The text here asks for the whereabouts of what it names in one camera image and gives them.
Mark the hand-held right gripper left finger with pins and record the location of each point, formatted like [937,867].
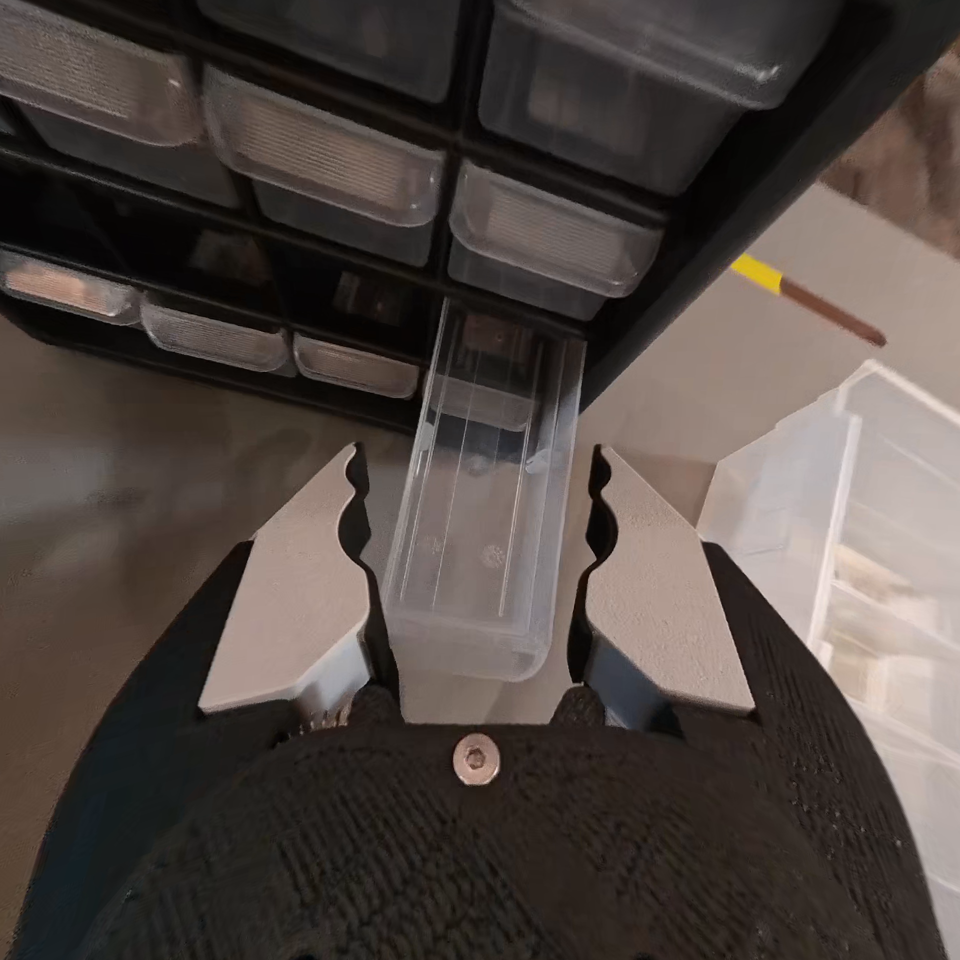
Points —
[292,600]

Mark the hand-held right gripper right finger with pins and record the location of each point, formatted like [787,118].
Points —
[660,600]

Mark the clear plastic storage bin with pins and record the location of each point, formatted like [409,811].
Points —
[787,495]

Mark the small clear plastic drawer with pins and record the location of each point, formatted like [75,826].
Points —
[480,525]

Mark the black drawer cabinet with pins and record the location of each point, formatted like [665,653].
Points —
[712,247]

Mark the yellow tape strip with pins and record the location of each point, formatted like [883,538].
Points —
[757,271]

